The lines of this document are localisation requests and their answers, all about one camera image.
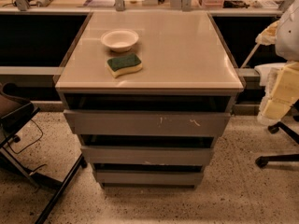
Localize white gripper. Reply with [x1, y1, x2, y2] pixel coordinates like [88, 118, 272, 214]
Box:
[254, 21, 299, 125]

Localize grey top drawer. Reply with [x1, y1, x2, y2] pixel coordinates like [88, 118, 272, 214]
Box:
[64, 110, 230, 136]

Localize grey drawer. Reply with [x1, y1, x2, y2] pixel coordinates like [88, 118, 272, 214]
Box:
[93, 171, 204, 186]
[64, 110, 230, 136]
[81, 146, 213, 165]

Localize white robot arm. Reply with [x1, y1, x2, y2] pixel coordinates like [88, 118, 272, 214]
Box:
[255, 0, 299, 126]

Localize grey drawer cabinet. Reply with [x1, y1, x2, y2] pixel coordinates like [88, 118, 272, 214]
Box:
[52, 10, 247, 190]

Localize grey bottom drawer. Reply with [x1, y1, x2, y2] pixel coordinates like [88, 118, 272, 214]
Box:
[93, 171, 204, 186]

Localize grey middle drawer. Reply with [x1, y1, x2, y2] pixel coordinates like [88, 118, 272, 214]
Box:
[81, 146, 213, 165]

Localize white stick with black tip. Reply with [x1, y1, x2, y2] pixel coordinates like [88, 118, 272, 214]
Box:
[240, 43, 260, 68]

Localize black office chair base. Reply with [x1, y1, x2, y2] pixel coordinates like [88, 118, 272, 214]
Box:
[252, 112, 299, 172]

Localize green yellow sponge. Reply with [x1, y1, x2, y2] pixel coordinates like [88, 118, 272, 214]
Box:
[107, 53, 143, 77]

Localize white bowl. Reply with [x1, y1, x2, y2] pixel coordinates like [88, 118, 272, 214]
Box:
[101, 29, 139, 53]

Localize black chair at left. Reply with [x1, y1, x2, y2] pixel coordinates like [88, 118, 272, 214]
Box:
[0, 84, 84, 224]

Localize black floor cable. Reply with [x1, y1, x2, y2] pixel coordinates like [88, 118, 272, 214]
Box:
[3, 119, 48, 173]

